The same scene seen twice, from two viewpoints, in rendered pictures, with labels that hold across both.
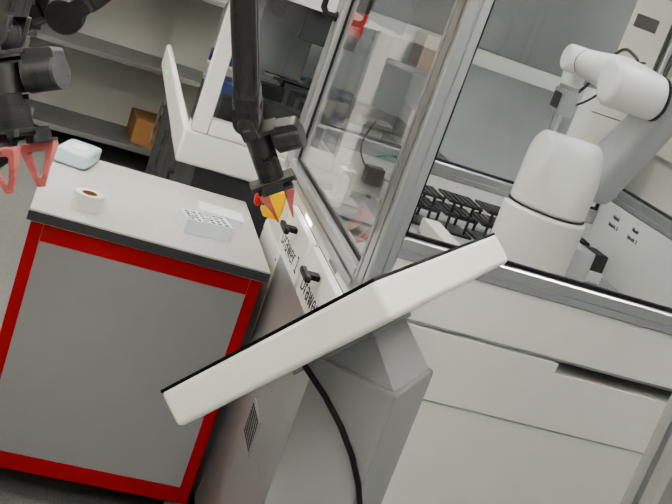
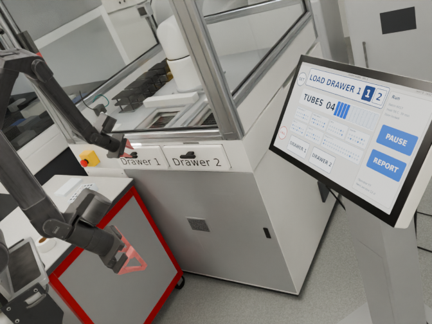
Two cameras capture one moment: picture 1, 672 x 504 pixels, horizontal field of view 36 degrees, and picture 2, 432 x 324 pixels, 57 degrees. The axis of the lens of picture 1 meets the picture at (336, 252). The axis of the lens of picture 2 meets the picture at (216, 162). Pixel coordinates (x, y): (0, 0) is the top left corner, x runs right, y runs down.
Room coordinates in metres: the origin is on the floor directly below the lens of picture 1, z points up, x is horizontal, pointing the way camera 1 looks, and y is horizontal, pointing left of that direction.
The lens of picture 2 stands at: (0.79, 0.72, 1.63)
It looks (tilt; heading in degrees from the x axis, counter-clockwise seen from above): 30 degrees down; 327
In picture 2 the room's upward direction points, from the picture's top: 23 degrees counter-clockwise
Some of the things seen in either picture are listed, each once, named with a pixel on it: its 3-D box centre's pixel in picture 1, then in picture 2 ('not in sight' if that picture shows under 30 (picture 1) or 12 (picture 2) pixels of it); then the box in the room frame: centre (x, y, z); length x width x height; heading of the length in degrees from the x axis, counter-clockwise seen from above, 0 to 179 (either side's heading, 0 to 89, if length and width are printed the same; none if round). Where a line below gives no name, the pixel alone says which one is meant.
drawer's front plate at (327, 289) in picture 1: (318, 293); (195, 157); (2.01, 0.01, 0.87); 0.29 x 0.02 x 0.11; 16
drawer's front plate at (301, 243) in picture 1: (296, 244); (139, 157); (2.32, 0.09, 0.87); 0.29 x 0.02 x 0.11; 16
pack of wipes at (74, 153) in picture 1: (77, 154); not in sight; (2.77, 0.76, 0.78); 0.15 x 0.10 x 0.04; 3
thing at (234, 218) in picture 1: (220, 213); (68, 186); (2.74, 0.33, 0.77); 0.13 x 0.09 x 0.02; 103
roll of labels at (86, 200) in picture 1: (87, 200); (45, 243); (2.39, 0.60, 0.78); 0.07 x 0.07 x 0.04
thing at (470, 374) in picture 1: (488, 302); (199, 102); (2.41, -0.38, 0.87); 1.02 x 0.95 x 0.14; 16
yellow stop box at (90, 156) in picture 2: (272, 201); (89, 159); (2.63, 0.20, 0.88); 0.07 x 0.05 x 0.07; 16
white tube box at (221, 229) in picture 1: (204, 224); (83, 195); (2.54, 0.34, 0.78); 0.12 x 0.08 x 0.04; 118
